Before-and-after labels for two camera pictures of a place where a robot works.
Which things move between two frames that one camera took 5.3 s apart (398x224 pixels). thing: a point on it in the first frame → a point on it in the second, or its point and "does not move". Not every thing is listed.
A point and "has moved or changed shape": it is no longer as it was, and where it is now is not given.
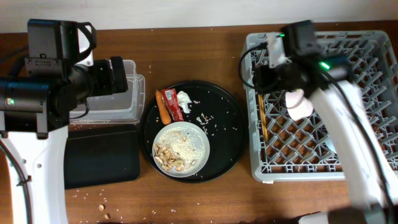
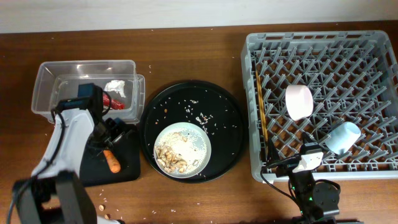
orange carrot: x=165 y=113 → x=112 y=163
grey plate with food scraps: x=181 y=149 does not move
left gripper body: x=99 y=80 → x=104 y=135
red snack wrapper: x=171 y=100 → x=115 y=104
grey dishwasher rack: x=283 y=149 does not move
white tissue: x=184 y=101 has moved or changed shape
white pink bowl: x=299 y=107 does not move
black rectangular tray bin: x=101 y=159 does not move
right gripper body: x=271 y=79 → x=285 y=167
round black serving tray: x=212 y=109 does not move
